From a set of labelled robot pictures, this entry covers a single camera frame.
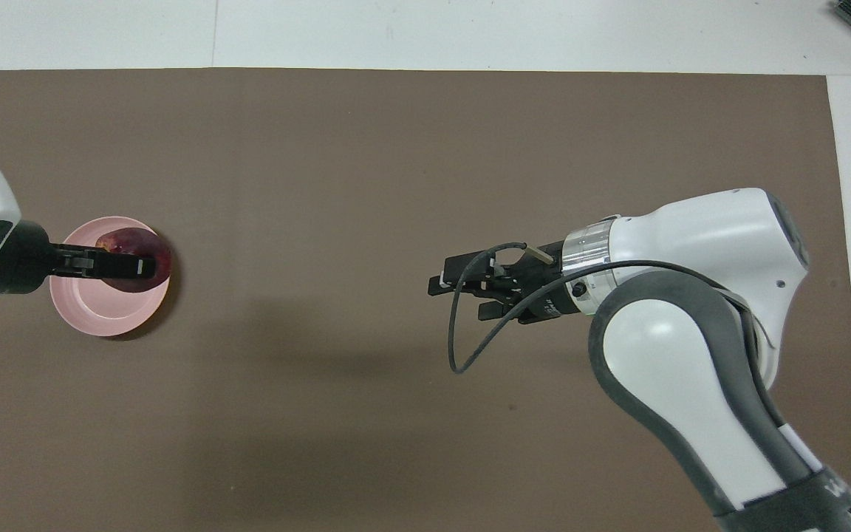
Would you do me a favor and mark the dark red apple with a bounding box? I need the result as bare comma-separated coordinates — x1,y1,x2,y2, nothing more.
95,227,174,292

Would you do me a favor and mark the brown table mat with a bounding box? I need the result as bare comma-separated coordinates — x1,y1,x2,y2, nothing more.
0,68,851,532

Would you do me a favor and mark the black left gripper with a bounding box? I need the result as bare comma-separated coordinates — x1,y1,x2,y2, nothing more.
0,220,157,296

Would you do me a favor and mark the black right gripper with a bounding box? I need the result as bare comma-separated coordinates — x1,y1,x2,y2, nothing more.
427,246,583,327

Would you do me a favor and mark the pink plate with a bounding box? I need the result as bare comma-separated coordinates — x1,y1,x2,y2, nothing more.
49,216,172,338

